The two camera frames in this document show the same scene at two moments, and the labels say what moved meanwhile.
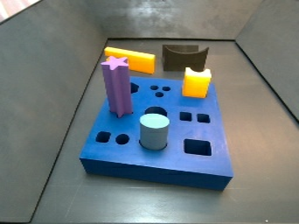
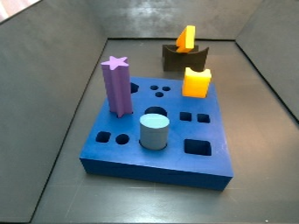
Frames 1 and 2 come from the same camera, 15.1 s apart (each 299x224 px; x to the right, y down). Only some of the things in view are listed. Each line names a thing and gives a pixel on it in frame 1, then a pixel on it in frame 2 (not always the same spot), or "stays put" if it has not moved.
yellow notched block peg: [194, 83] stays put
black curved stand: [182, 56] stays put
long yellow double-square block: [138, 62] -> [185, 39]
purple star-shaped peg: [116, 75] stays put
